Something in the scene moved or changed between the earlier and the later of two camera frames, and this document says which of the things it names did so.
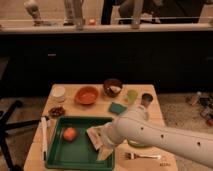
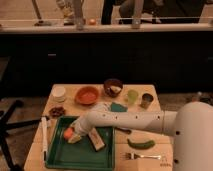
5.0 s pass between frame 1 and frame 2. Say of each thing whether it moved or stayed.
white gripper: moved
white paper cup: stayed
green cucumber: stayed
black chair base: stayed
